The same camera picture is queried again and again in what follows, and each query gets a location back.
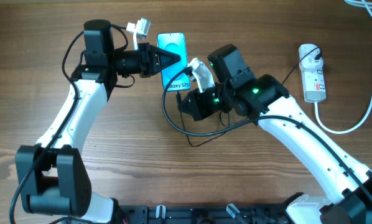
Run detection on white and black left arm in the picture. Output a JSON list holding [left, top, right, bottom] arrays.
[[13, 18, 180, 223]]

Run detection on blue Galaxy smartphone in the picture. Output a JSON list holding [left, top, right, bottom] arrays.
[[156, 32, 192, 93]]

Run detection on white USB charger plug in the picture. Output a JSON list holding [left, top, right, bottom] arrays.
[[299, 44, 323, 72]]

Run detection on white power strip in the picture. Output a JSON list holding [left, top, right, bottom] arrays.
[[301, 68, 327, 103]]

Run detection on black USB charging cable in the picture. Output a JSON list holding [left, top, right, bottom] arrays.
[[175, 47, 323, 147]]

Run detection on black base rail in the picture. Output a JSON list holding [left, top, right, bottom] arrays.
[[113, 204, 293, 224]]

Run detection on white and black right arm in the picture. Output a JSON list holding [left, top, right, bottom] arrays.
[[178, 44, 372, 223]]

